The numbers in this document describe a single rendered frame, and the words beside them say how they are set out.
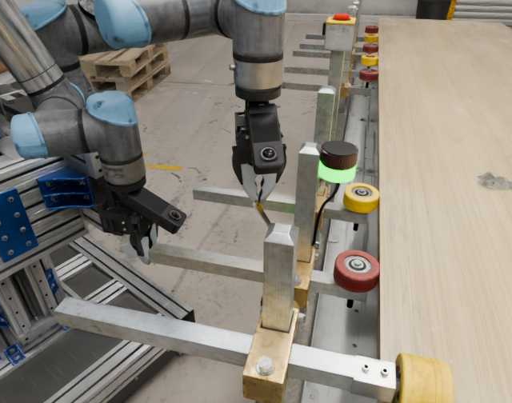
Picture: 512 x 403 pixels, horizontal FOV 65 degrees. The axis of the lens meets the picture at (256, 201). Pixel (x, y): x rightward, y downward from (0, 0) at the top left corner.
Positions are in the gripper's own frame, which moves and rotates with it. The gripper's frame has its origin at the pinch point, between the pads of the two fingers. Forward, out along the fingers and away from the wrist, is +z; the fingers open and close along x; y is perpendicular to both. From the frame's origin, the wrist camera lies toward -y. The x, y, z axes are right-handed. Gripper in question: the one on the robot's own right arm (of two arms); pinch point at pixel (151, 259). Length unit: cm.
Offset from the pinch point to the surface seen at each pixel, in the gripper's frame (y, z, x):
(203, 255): -11.9, -3.6, -0.3
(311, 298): -33.9, 12.3, -9.1
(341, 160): -36.3, -28.1, -1.1
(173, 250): -5.4, -3.5, -0.1
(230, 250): 16, 83, -98
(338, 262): -38.4, -8.4, 0.5
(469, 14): -216, 63, -796
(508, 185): -75, -9, -36
